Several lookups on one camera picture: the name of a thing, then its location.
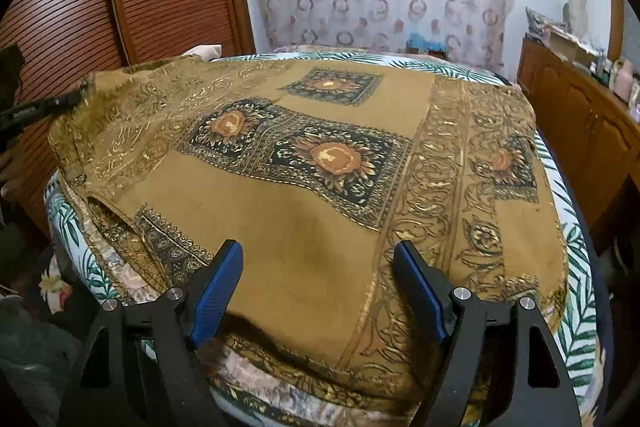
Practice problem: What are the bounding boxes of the person's left hand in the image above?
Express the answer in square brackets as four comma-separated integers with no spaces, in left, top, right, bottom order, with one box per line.
[0,151,23,200]

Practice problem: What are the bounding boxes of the brown wooden cabinet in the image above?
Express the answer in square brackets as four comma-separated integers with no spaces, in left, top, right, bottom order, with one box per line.
[517,34,640,228]

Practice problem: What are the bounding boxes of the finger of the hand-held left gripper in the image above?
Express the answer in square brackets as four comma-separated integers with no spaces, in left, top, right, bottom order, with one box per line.
[0,88,86,130]

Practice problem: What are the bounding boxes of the leaf and floral bed sheet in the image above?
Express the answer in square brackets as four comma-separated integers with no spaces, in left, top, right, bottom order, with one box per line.
[40,49,608,427]

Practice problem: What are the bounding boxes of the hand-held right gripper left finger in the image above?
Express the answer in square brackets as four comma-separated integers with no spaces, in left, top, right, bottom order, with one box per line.
[60,239,245,427]

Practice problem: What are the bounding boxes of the cardboard box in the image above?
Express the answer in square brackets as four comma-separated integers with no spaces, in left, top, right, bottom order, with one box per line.
[547,27,598,62]

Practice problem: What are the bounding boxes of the pink bottle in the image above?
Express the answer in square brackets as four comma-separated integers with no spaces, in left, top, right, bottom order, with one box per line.
[612,59,638,102]

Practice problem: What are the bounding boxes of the blue box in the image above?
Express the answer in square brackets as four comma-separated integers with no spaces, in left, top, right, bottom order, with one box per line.
[406,33,448,56]

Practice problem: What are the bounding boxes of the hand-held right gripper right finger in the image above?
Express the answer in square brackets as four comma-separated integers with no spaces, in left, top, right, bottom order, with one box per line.
[392,240,583,427]

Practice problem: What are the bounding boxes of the brown gold printed shirt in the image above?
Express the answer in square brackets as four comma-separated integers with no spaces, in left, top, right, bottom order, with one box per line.
[47,57,568,413]

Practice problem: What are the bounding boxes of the printed cushion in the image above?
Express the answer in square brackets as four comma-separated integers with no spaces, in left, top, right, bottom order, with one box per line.
[525,7,571,38]

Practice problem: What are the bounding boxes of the white pillow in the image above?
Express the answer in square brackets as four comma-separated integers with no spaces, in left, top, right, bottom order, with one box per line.
[182,44,223,60]

